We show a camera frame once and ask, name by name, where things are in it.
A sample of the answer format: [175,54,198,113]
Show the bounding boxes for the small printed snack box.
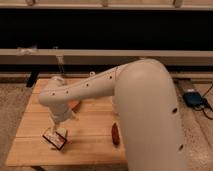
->
[42,128,68,150]

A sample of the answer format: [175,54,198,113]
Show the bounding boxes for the dark blue device box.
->
[183,90,203,107]

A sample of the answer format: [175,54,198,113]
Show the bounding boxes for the black cable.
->
[199,83,213,120]

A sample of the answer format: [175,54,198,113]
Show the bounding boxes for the wooden shelf rail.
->
[0,48,213,66]

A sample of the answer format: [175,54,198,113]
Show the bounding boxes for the brown sausage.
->
[111,123,120,146]

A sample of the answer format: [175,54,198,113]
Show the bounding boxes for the orange ceramic bowl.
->
[68,100,81,112]

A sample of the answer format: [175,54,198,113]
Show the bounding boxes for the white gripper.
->
[50,107,72,133]

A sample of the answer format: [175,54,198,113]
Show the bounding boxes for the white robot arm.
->
[39,59,188,171]

